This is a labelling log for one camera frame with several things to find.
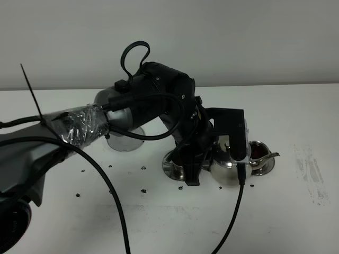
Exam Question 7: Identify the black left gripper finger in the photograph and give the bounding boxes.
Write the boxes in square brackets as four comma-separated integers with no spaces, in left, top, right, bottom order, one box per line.
[180,144,211,186]

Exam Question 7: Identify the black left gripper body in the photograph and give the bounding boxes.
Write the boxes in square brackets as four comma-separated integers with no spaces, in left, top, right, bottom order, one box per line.
[129,61,215,157]

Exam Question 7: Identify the stainless steel teapot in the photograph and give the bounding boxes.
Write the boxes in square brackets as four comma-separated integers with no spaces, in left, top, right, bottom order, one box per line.
[210,135,280,187]

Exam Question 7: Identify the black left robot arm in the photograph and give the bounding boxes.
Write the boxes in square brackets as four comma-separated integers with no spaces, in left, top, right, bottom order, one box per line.
[1,62,215,253]

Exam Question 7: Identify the left stainless steel teacup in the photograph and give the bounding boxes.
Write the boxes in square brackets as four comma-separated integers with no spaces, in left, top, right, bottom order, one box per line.
[163,152,183,170]

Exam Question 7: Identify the stainless steel teacup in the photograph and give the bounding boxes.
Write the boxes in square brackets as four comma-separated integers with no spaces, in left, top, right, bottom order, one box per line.
[249,141,270,159]
[163,152,183,170]

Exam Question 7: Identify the right stainless steel teacup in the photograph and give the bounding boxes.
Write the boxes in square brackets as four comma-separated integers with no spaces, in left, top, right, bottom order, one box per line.
[249,141,270,159]

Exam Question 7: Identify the steel teapot saucer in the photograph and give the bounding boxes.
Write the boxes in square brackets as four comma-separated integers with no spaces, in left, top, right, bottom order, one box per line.
[106,132,144,152]

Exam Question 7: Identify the left steel cup saucer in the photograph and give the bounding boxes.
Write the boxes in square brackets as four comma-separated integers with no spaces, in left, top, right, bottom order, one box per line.
[162,152,212,182]

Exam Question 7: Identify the steel cup saucer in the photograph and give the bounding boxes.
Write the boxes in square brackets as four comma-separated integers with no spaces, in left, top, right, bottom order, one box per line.
[249,152,276,176]
[162,152,212,182]

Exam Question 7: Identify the right steel cup saucer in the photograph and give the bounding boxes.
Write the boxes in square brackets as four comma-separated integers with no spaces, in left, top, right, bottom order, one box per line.
[249,152,276,176]

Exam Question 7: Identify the black left camera cable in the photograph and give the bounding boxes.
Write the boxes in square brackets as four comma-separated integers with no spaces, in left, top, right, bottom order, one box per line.
[0,40,247,254]

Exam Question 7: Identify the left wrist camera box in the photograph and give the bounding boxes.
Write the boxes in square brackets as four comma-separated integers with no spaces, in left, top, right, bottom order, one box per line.
[206,107,249,167]

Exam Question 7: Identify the black cable tie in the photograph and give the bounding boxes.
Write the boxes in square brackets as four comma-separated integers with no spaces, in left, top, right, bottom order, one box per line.
[20,64,71,154]

